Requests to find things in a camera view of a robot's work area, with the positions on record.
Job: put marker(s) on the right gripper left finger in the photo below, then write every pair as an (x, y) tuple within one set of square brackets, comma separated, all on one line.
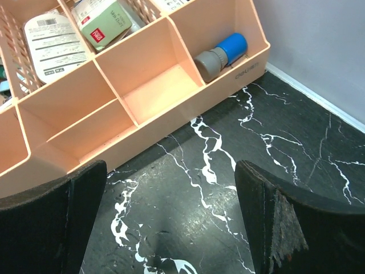
[(46, 229)]

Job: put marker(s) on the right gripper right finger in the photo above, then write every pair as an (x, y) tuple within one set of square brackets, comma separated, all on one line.
[(293, 230)]

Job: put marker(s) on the teal white small items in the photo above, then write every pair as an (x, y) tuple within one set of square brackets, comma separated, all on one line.
[(6, 97)]

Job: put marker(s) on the white leaflet packet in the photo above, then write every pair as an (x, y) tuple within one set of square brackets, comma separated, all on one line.
[(54, 46)]

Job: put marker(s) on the orange plastic file organizer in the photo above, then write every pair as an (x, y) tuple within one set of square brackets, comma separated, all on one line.
[(122, 100)]

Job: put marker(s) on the blue capped small bottle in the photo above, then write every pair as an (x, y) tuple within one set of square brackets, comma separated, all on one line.
[(210, 63)]

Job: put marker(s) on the white red medicine box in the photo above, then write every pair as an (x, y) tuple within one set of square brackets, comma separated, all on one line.
[(101, 21)]

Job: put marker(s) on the white blue medicine box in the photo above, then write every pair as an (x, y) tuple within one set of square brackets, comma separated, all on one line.
[(169, 5)]

